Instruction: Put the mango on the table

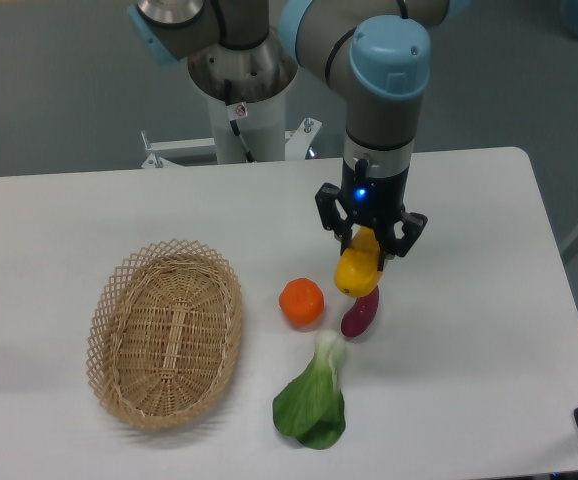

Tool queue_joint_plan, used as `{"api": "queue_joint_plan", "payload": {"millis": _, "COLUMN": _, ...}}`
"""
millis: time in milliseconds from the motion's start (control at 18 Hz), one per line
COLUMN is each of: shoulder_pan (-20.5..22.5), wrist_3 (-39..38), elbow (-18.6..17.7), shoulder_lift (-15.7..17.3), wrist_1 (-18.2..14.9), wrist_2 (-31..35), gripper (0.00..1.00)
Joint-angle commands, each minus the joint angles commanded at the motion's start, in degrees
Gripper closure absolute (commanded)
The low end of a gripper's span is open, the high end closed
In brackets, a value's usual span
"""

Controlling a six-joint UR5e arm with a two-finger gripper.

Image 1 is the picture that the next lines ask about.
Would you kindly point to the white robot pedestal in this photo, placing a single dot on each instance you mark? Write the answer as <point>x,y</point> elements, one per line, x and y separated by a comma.
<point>249,125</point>

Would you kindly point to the green bok choy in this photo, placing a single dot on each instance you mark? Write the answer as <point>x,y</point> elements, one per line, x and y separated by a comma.
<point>311,408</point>

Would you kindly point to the purple sweet potato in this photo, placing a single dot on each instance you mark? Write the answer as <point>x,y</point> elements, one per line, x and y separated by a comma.
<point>360,316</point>

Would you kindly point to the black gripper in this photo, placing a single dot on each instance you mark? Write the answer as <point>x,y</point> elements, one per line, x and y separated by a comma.
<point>377,203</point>

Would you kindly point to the orange tangerine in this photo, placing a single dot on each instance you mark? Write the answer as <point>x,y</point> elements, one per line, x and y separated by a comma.
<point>302,302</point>

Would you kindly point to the woven wicker basket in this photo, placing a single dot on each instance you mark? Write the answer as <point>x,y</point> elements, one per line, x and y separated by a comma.
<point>165,336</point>

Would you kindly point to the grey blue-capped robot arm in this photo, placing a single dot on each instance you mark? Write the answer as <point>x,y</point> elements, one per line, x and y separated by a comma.
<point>374,54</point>

